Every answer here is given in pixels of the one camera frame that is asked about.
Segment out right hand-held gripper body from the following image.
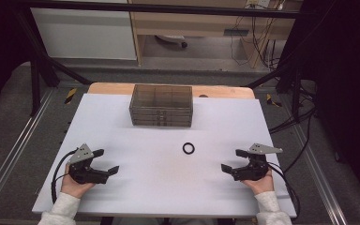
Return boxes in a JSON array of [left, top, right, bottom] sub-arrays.
[[232, 142, 284, 182]]

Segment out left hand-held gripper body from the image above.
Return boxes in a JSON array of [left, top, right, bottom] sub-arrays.
[[67, 142, 111, 186]]

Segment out black ring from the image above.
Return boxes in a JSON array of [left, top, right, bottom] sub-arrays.
[[182, 142, 196, 156]]

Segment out clear brown drawer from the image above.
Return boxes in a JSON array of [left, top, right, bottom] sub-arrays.
[[131, 113, 193, 122], [129, 107, 194, 116], [132, 119, 192, 128]]

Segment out clear brown drawer box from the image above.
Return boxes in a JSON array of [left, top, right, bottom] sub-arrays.
[[128, 83, 194, 128]]

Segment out person's right hand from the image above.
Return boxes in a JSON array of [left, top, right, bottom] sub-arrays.
[[242, 169, 275, 197]]

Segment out person's left hand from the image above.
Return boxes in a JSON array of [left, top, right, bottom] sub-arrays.
[[60, 164, 97, 200]]

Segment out yellow black tape strip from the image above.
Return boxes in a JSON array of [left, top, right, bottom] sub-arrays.
[[64, 87, 78, 106], [265, 93, 283, 108]]

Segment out wooden table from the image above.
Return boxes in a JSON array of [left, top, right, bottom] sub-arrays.
[[87, 82, 257, 100]]

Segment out black metal stand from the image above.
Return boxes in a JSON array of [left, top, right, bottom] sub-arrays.
[[245, 60, 305, 124], [14, 12, 94, 117]]

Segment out white cabinet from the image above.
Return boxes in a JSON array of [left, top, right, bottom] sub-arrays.
[[30, 7, 138, 61]]

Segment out black curtain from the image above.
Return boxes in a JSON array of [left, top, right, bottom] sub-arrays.
[[0, 0, 34, 117], [279, 0, 360, 205]]

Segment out office chair base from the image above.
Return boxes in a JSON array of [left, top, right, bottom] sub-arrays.
[[154, 34, 189, 50]]

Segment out wooden desk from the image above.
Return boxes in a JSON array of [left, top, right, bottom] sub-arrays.
[[127, 0, 304, 68]]

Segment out left hand-held gripper cable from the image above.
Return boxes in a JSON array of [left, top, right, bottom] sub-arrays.
[[51, 149, 79, 204]]

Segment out hand-held gripper cable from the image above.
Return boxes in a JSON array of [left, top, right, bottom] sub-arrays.
[[265, 161, 301, 220], [51, 149, 79, 204]]

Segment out right hand-held gripper cable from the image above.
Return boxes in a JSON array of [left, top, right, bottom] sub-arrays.
[[265, 161, 301, 220]]

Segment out black floor cables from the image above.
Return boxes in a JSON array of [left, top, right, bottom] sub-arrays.
[[268, 90, 318, 176]]

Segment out aluminium rail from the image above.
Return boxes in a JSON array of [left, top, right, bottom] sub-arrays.
[[0, 88, 56, 217], [292, 125, 349, 225]]

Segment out hanging black cables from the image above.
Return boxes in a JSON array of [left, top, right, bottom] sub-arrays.
[[229, 0, 284, 70]]

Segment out black horizontal frame bar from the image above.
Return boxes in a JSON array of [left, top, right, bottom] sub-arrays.
[[12, 0, 302, 20]]

